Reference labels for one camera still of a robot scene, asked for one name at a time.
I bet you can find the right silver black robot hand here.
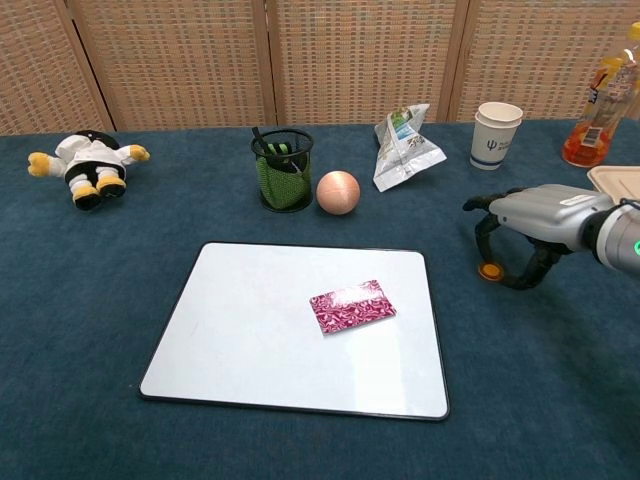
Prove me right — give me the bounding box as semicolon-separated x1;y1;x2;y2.
462;183;614;291

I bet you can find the magenta patterned cloth square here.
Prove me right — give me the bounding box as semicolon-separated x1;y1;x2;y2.
308;279;399;338

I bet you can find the white board black frame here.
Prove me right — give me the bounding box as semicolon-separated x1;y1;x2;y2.
137;242;450;422

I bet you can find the paper cup with blue logo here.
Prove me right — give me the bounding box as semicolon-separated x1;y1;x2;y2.
468;110;522;171

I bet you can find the orange drink plastic bottle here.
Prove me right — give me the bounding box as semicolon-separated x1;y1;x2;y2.
562;24;640;169

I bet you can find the crumpled silver snack bag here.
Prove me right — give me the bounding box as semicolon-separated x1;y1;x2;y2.
372;103;448;193

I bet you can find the woven folding screen panel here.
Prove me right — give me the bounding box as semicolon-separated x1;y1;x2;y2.
264;0;471;127
0;0;116;136
447;0;640;123
67;0;279;133

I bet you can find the copper pink ball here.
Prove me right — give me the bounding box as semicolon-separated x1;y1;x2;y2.
315;170;362;216

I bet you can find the black mesh pen holder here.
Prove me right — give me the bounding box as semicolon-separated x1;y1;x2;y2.
250;128;315;213

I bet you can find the green mesh cloth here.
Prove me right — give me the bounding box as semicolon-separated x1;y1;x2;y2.
255;142;308;209

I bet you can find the black pen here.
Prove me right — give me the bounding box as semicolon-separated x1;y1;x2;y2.
251;126;272;157

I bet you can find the penguin plush toy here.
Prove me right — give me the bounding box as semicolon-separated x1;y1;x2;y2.
27;129;151;211

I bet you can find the blue tablecloth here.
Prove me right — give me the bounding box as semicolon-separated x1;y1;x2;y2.
0;118;640;480

